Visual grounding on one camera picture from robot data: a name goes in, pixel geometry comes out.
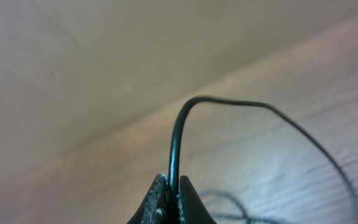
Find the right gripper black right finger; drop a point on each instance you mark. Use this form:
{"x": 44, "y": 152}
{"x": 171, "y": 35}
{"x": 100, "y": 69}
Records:
{"x": 190, "y": 207}

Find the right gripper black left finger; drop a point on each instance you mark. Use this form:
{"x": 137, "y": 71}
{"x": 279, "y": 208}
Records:
{"x": 152, "y": 209}

